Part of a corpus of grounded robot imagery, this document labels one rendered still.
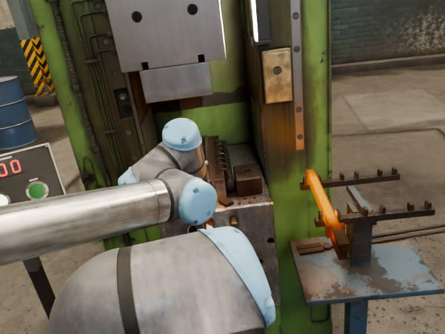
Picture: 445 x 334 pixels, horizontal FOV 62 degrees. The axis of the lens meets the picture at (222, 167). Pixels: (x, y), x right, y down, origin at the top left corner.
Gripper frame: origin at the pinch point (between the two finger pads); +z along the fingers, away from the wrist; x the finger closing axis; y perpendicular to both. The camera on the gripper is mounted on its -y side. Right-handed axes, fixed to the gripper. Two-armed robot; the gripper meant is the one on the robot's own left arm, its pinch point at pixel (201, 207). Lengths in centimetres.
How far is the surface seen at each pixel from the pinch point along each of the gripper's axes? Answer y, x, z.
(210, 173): -19.8, 3.0, 12.2
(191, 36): -36.8, 3.8, -29.3
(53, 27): -52, -38, -28
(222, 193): -12.5, 6.3, 14.1
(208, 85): -30.0, 6.4, -17.1
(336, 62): -464, 234, 351
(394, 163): -127, 160, 186
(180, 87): -30.2, -1.7, -17.6
